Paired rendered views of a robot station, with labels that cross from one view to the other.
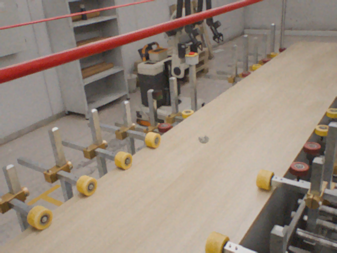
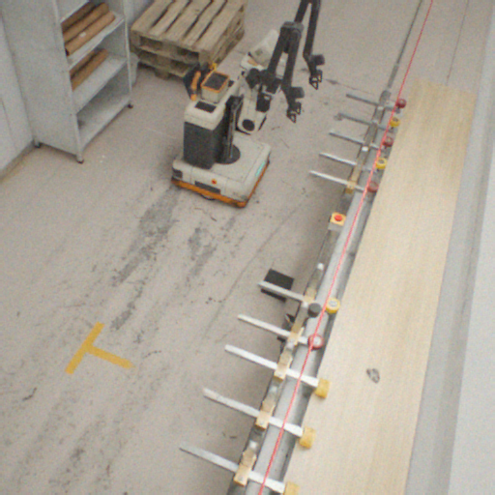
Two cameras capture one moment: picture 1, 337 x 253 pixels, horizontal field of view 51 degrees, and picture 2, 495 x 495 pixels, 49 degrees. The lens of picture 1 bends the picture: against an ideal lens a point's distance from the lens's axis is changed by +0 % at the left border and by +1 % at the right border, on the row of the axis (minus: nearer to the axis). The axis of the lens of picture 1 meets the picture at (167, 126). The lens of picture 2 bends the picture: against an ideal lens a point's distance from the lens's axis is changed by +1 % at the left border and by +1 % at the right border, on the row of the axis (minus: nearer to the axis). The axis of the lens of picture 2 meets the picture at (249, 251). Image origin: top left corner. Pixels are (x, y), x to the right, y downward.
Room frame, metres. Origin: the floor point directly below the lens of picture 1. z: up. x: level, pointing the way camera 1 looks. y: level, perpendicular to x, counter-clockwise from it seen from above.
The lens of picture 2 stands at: (0.87, 0.96, 3.25)
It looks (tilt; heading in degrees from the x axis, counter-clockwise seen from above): 51 degrees down; 337
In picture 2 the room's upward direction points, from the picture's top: 11 degrees clockwise
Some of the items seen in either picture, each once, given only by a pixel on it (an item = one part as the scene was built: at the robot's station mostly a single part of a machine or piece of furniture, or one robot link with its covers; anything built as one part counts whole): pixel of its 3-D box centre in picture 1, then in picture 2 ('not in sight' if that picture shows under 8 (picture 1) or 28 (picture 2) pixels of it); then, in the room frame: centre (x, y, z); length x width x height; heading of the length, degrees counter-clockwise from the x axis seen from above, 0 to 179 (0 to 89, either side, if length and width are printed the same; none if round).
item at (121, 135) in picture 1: (126, 130); (282, 366); (1.88, 0.25, 0.95); 0.14 x 0.06 x 0.05; 144
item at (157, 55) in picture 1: (158, 54); (215, 87); (4.19, 0.04, 0.87); 0.23 x 0.15 x 0.11; 144
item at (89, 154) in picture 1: (96, 149); (265, 414); (1.68, 0.39, 0.95); 0.14 x 0.06 x 0.05; 144
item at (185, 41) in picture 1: (187, 46); (268, 89); (3.95, -0.29, 0.99); 0.28 x 0.16 x 0.22; 144
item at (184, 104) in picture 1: (170, 111); (221, 163); (4.12, -0.05, 0.16); 0.67 x 0.64 x 0.25; 54
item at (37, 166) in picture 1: (50, 171); (235, 468); (1.48, 0.58, 0.95); 0.50 x 0.04 x 0.04; 54
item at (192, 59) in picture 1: (191, 59); (336, 222); (2.51, -0.21, 1.18); 0.07 x 0.07 x 0.08; 54
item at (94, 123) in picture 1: (99, 150); (266, 411); (1.70, 0.38, 0.93); 0.04 x 0.04 x 0.48; 54
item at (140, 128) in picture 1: (140, 128); (277, 332); (2.12, 0.18, 0.84); 0.43 x 0.03 x 0.04; 54
